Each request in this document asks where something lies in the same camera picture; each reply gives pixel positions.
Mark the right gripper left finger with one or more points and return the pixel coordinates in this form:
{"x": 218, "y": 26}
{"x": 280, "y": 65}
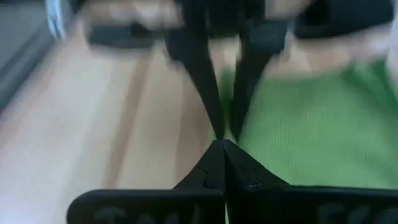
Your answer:
{"x": 171, "y": 207}

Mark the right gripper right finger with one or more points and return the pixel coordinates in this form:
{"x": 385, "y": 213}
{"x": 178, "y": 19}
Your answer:
{"x": 295, "y": 205}

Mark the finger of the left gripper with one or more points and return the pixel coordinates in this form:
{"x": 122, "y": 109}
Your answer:
{"x": 199, "y": 62}
{"x": 252, "y": 68}

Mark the green microfiber towel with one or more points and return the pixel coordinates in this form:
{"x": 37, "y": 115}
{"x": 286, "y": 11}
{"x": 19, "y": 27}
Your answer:
{"x": 311, "y": 124}

